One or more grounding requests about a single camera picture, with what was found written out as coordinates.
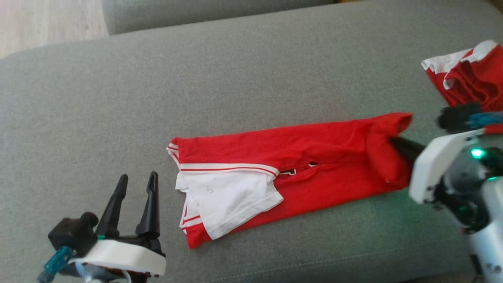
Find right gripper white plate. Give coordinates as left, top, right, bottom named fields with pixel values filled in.
left=388, top=128, right=488, bottom=205

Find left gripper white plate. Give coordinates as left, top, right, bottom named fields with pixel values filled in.
left=68, top=171, right=167, bottom=278

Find red jersey number 23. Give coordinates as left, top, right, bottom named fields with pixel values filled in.
left=166, top=112, right=414, bottom=250

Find red shorts with white stripes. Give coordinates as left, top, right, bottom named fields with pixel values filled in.
left=421, top=40, right=503, bottom=135

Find grey sofa seat cushion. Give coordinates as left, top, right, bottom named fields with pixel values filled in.
left=0, top=0, right=503, bottom=283

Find grey sofa back cushion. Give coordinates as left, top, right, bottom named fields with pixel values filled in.
left=101, top=0, right=335, bottom=36

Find blue right camera cable connector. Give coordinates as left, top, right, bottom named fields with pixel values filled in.
left=467, top=112, right=503, bottom=129

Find blue camera cable connector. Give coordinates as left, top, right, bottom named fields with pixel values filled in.
left=467, top=112, right=503, bottom=129
left=37, top=246, right=76, bottom=283

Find blue left camera cable connector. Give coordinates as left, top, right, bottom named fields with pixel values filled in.
left=37, top=246, right=76, bottom=283

